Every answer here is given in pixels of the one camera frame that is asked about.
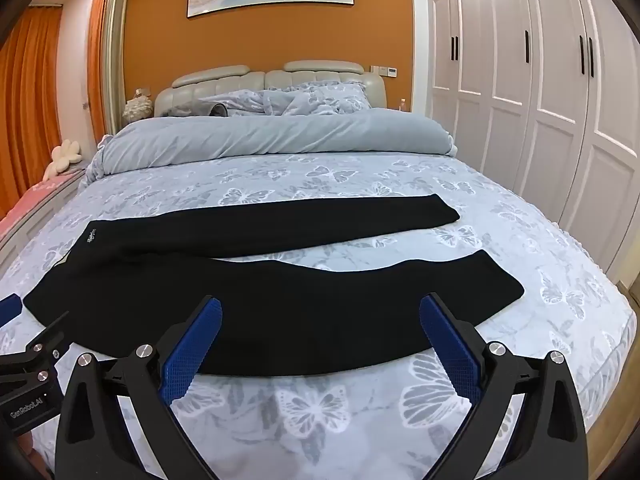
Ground grey sheer curtain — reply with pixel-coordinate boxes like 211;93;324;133
102;0;130;136

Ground bed with butterfly sheet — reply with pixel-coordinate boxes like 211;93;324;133
0;152;638;480

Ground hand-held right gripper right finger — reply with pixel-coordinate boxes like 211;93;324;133
419;292;590;480

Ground white wardrobe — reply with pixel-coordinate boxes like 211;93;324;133
412;0;640;306

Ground white flower bedside ornament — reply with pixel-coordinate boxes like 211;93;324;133
122;87;153;121

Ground white flower plush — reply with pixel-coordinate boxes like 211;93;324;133
42;140;82;181

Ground black pants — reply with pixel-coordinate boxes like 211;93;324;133
22;192;525;377

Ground grey-blue duvet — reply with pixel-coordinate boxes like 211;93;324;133
82;110;458;188

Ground beige padded headboard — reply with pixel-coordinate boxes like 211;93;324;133
154;60;388;121

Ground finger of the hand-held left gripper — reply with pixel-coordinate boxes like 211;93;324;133
0;294;24;329
26;311;71;361

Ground orange curtain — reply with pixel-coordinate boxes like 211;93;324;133
0;5;63;221
87;0;113;151

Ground pink blanket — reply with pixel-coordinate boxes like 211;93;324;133
0;170;86;241

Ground butterfly print pillow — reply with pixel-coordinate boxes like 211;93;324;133
197;82;371;118

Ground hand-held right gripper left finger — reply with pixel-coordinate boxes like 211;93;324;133
55;296;223;480

